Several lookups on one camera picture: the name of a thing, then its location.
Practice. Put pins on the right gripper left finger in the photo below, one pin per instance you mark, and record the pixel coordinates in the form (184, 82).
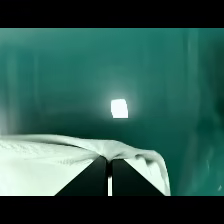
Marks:
(91, 180)

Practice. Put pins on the white garment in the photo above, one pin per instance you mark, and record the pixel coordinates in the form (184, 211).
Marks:
(36, 166)

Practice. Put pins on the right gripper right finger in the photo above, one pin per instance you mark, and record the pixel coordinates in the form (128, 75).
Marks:
(133, 181)

